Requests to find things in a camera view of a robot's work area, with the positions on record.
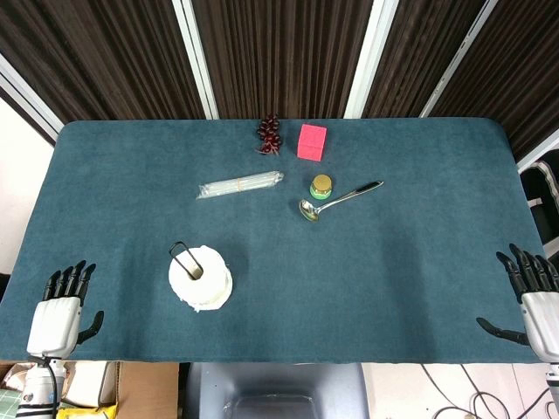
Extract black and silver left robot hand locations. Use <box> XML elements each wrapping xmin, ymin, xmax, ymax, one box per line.
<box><xmin>26</xmin><ymin>259</ymin><xmax>106</xmax><ymax>355</ymax></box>

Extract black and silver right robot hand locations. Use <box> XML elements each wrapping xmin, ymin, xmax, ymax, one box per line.
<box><xmin>475</xmin><ymin>243</ymin><xmax>559</xmax><ymax>363</ymax></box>

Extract white paper towel roll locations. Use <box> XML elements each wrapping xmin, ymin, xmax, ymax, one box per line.
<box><xmin>168</xmin><ymin>244</ymin><xmax>234</xmax><ymax>313</ymax></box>

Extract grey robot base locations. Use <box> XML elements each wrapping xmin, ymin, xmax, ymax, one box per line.
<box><xmin>183</xmin><ymin>361</ymin><xmax>370</xmax><ymax>419</ymax></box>

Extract yellow bag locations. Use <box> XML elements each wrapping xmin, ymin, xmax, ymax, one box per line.
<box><xmin>56</xmin><ymin>403</ymin><xmax>119</xmax><ymax>419</ymax></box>

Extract brown cardboard box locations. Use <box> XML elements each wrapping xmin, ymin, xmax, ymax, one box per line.
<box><xmin>98</xmin><ymin>361</ymin><xmax>180</xmax><ymax>419</ymax></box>

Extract black chair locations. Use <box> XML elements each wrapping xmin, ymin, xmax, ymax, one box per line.
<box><xmin>519</xmin><ymin>160</ymin><xmax>559</xmax><ymax>252</ymax></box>

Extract blue tablecloth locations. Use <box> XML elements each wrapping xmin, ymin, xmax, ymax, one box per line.
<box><xmin>0</xmin><ymin>116</ymin><xmax>556</xmax><ymax>364</ymax></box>

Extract bundle of white straws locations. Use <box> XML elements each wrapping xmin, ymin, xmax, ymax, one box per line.
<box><xmin>195</xmin><ymin>170</ymin><xmax>286</xmax><ymax>202</ymax></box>

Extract dark brown ribbed partition panel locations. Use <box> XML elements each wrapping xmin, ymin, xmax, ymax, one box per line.
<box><xmin>362</xmin><ymin>0</ymin><xmax>486</xmax><ymax>119</ymax></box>
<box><xmin>430</xmin><ymin>0</ymin><xmax>559</xmax><ymax>161</ymax></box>
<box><xmin>191</xmin><ymin>0</ymin><xmax>375</xmax><ymax>120</ymax></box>
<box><xmin>0</xmin><ymin>0</ymin><xmax>206</xmax><ymax>145</ymax></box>

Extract green jar with gold lid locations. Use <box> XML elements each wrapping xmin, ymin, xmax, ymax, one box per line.
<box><xmin>308</xmin><ymin>174</ymin><xmax>335</xmax><ymax>200</ymax></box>

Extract dark red grape bunch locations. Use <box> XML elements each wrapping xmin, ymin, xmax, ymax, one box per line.
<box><xmin>255</xmin><ymin>113</ymin><xmax>283</xmax><ymax>156</ymax></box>

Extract pink cube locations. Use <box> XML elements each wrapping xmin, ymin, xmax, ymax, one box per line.
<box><xmin>296</xmin><ymin>123</ymin><xmax>329</xmax><ymax>160</ymax></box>

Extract grey floor cables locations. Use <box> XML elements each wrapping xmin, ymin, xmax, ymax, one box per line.
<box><xmin>418</xmin><ymin>364</ymin><xmax>559</xmax><ymax>419</ymax></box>

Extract black wire paper towel holder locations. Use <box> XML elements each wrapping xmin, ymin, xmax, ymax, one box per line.
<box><xmin>169</xmin><ymin>241</ymin><xmax>205</xmax><ymax>279</ymax></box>

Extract white partition frame post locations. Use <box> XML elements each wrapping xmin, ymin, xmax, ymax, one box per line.
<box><xmin>419</xmin><ymin>0</ymin><xmax>499</xmax><ymax>119</ymax></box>
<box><xmin>343</xmin><ymin>0</ymin><xmax>399</xmax><ymax>119</ymax></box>
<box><xmin>0</xmin><ymin>54</ymin><xmax>66</xmax><ymax>143</ymax></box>
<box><xmin>171</xmin><ymin>0</ymin><xmax>219</xmax><ymax>120</ymax></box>

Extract metal ladle with black handle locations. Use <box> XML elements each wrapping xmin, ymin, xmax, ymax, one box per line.
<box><xmin>298</xmin><ymin>180</ymin><xmax>385</xmax><ymax>223</ymax></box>

